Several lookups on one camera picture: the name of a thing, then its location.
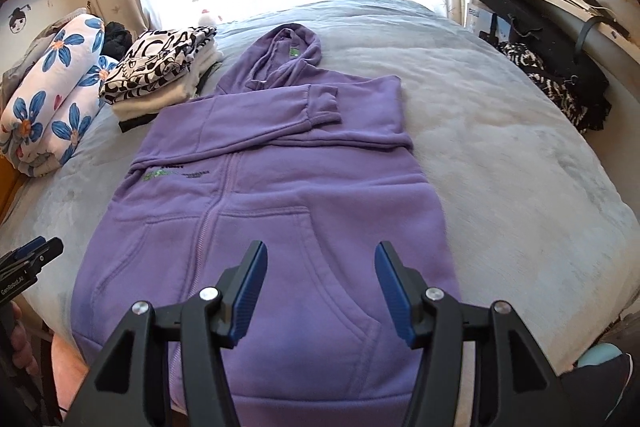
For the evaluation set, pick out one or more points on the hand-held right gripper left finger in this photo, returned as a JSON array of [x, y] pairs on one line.
[[245, 297]]

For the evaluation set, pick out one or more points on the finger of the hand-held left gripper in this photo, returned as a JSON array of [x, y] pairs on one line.
[[27, 246], [50, 252]]

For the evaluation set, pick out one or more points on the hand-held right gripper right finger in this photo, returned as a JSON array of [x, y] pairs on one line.
[[397, 297]]

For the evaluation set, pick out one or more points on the purple zip hoodie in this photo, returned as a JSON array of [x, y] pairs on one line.
[[280, 187]]

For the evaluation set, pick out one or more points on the orange wooden cabinet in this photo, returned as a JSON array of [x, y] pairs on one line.
[[9, 192]]

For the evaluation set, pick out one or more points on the rolled blue floral blanket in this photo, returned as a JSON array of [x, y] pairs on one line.
[[45, 107]]

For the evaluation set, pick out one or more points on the black folded garment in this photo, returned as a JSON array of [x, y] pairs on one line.
[[135, 123]]

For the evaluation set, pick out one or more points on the bed with blue-grey blanket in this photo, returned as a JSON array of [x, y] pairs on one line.
[[500, 157]]

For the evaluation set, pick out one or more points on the cream folded garment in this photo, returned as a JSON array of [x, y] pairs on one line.
[[165, 99]]

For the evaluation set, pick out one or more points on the pale teal round object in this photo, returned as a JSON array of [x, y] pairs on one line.
[[597, 354]]

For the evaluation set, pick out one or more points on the black and white printed garment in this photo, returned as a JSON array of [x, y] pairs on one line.
[[150, 67]]

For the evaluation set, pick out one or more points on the black cloth bundle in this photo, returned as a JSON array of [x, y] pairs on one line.
[[116, 38]]

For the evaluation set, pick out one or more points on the person's leg in dark pants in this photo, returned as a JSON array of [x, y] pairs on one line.
[[605, 392]]

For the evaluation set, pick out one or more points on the black and white patterned cloth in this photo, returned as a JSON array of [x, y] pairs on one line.
[[545, 82]]

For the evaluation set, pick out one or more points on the white plush toy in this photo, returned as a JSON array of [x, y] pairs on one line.
[[206, 18]]

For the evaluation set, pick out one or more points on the white cardboard box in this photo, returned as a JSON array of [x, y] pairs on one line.
[[477, 21]]

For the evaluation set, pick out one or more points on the long black case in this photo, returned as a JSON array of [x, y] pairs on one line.
[[530, 17]]

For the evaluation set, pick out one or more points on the cartoon face wall sticker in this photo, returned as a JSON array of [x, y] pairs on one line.
[[20, 19]]

